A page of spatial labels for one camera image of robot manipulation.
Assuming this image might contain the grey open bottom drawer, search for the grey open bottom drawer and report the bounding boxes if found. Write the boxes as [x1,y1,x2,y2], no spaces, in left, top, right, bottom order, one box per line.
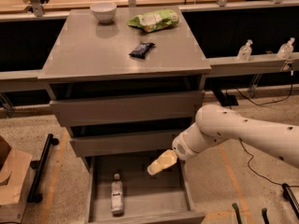
[85,151,206,224]

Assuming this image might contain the grey metal rail shelf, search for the grey metal rail shelf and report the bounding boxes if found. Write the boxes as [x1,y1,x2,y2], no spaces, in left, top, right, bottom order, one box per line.
[0,52,299,92]

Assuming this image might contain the grey drawer cabinet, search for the grey drawer cabinet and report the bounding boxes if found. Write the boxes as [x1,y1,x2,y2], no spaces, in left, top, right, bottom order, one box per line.
[37,6,212,224]

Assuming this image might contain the black floor foot block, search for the black floor foot block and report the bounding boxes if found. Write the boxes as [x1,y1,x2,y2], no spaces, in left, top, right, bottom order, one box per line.
[214,90,238,106]

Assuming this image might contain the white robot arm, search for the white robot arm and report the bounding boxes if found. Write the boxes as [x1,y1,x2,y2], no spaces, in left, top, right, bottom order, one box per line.
[147,105,299,175]

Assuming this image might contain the white ceramic bowl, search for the white ceramic bowl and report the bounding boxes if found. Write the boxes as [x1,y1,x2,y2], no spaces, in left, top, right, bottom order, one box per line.
[90,2,117,23]

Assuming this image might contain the black floor cable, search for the black floor cable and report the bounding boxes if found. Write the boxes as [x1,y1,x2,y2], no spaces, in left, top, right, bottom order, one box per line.
[235,68,299,189]

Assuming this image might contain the dark blue snack packet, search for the dark blue snack packet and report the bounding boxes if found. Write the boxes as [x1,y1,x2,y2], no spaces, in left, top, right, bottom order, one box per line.
[129,42,155,59]

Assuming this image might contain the dark handled tool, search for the dark handled tool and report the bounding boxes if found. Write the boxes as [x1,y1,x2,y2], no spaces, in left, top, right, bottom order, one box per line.
[262,208,269,224]

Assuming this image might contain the green handled tool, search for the green handled tool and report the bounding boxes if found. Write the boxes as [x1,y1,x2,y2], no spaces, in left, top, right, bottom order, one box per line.
[232,203,242,224]

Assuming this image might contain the clear plastic water bottle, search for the clear plastic water bottle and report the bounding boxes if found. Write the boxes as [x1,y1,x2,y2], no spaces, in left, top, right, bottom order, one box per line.
[111,174,124,215]

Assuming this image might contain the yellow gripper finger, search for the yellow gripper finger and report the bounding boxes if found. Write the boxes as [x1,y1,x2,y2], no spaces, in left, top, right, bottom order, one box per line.
[147,149,178,175]

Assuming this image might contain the brown cardboard box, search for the brown cardboard box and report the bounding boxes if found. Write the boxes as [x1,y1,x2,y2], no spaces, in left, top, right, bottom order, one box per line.
[0,136,33,224]

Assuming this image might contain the green chip bag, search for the green chip bag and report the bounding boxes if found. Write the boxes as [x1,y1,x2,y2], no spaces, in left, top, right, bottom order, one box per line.
[127,8,179,33]

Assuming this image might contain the grey middle drawer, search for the grey middle drawer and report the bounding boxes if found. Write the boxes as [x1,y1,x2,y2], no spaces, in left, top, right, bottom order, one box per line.
[70,129,181,157]

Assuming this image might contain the black metal floor bar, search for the black metal floor bar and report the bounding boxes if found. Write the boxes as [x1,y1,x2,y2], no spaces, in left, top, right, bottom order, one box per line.
[27,133,59,203]

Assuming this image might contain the grey top drawer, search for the grey top drawer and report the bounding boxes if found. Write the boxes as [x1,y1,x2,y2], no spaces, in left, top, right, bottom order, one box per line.
[50,91,204,127]

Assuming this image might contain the clear sanitizer pump bottle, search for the clear sanitizer pump bottle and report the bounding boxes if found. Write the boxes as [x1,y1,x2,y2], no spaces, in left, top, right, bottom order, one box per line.
[237,39,252,62]

